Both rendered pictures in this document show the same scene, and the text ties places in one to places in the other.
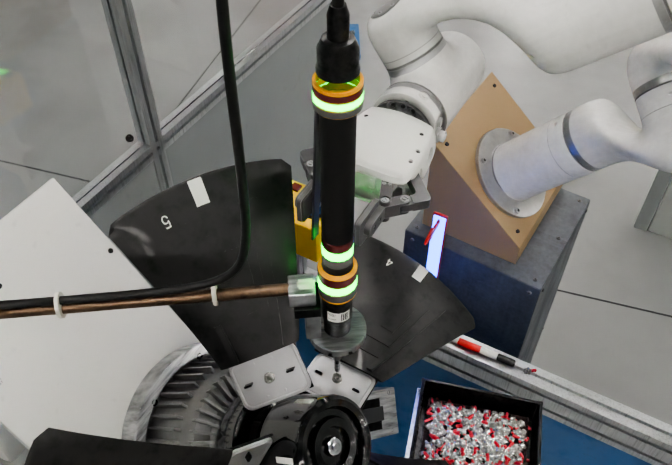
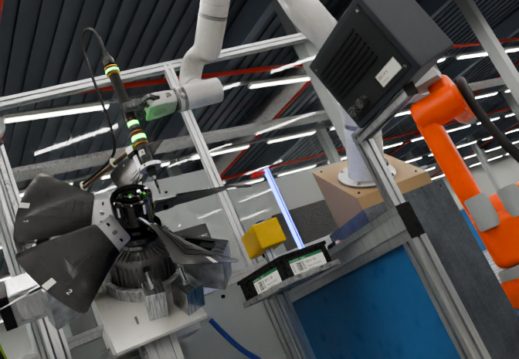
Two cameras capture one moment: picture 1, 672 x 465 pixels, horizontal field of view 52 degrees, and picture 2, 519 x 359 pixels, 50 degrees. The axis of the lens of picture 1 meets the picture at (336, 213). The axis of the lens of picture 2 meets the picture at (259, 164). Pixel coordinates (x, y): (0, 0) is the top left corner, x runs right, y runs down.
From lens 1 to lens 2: 186 cm
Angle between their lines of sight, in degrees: 69
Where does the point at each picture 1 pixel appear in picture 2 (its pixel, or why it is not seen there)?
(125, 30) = (225, 205)
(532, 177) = (350, 157)
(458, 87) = (195, 83)
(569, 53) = (197, 45)
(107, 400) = not seen: hidden behind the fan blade
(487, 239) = (351, 208)
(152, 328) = not seen: hidden behind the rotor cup
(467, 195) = (331, 188)
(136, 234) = (116, 172)
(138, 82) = (235, 231)
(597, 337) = not seen: outside the picture
